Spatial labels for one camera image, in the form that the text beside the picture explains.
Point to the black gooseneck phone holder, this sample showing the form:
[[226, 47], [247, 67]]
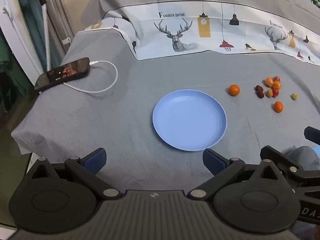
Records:
[[46, 30]]

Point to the grey bed sheet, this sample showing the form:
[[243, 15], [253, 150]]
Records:
[[112, 120]]

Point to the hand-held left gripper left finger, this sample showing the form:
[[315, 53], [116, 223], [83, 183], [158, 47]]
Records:
[[96, 158]]

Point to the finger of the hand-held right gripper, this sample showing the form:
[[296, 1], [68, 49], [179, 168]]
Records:
[[312, 135], [275, 155]]

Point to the teal curtain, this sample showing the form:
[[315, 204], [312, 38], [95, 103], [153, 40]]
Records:
[[32, 22]]

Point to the orange plastic-wrapped fruit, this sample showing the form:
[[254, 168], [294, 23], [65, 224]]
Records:
[[277, 85], [269, 81]]

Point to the blue plate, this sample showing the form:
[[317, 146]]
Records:
[[190, 120]]

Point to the dark red date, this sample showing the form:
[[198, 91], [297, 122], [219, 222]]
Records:
[[258, 88], [260, 95]]

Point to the white door frame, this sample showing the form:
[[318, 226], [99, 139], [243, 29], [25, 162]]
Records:
[[15, 30]]

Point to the small green fruit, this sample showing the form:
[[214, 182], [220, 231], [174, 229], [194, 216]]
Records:
[[269, 93], [294, 96]]

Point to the green hanging garment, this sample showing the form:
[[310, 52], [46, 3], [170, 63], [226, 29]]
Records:
[[5, 52]]

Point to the red plastic-wrapped fruit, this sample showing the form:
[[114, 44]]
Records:
[[275, 92], [276, 78]]

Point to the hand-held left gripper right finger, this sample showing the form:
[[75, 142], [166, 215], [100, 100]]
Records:
[[212, 158]]

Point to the deer print pillow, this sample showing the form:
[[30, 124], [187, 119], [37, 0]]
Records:
[[175, 12]]

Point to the black smartphone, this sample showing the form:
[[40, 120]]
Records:
[[62, 73]]

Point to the grey curtain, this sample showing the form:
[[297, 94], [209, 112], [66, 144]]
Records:
[[60, 17]]

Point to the round orange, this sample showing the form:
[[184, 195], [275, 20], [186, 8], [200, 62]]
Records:
[[233, 90], [278, 106]]

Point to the light blue tape strip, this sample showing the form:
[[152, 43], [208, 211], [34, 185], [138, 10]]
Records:
[[316, 152]]

